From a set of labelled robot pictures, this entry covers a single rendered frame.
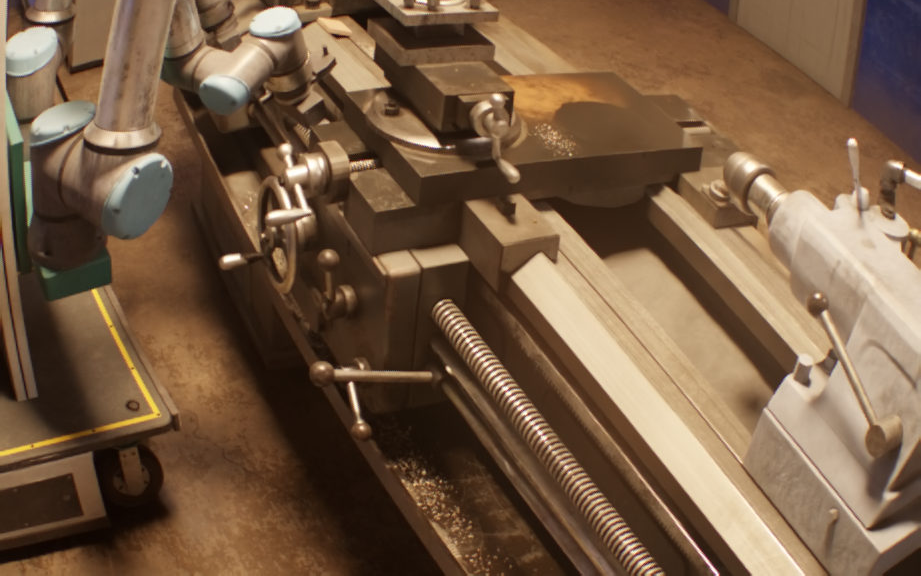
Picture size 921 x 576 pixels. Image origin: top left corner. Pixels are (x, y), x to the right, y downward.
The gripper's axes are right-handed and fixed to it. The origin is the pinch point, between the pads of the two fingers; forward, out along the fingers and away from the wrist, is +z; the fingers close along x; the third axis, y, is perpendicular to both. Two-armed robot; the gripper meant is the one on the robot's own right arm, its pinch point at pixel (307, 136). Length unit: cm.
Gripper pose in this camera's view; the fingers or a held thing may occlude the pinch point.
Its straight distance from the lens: 220.3
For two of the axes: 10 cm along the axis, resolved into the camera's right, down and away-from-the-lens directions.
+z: 1.5, 5.8, 8.0
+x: 6.4, 5.6, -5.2
